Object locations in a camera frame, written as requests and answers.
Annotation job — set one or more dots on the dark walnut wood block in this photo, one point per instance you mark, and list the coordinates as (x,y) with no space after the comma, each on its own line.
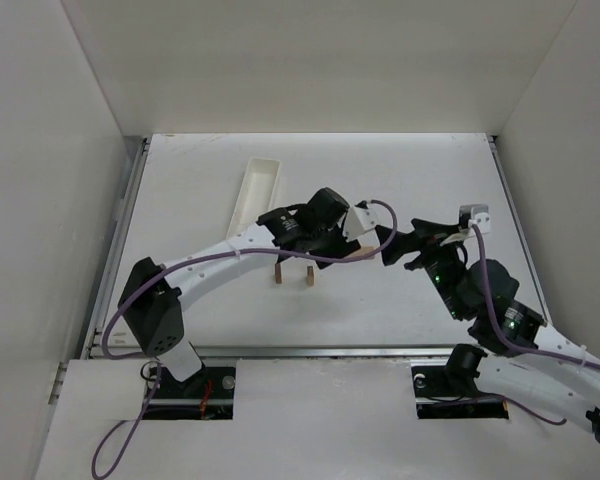
(278,274)

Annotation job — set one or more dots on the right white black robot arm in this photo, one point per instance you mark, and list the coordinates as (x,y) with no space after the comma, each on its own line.
(517,354)

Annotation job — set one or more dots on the long light wood block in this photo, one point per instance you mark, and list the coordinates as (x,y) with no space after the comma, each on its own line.
(364,253)

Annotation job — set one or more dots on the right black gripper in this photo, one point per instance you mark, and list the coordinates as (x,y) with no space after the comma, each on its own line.
(425,242)

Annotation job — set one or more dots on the left aluminium rail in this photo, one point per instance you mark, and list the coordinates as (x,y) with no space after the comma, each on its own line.
(114,240)

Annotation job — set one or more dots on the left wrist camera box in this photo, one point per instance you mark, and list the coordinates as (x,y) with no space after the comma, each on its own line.
(359,220)

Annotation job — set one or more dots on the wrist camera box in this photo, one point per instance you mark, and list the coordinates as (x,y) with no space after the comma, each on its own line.
(474,215)
(359,220)

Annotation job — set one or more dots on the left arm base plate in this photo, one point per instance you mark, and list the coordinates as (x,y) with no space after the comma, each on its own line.
(208,397)

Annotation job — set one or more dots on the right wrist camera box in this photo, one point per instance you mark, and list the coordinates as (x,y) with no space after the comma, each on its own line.
(474,215)

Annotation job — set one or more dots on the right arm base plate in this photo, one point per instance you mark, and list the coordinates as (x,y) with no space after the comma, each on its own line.
(437,399)

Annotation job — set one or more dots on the front aluminium rail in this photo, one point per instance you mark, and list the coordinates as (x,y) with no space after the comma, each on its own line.
(290,352)

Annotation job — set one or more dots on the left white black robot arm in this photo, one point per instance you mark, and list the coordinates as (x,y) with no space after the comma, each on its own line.
(326,226)

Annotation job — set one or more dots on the white plastic tray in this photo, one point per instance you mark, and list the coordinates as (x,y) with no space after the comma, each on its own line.
(256,194)

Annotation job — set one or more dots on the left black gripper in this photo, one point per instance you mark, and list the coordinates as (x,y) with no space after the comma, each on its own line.
(333,245)

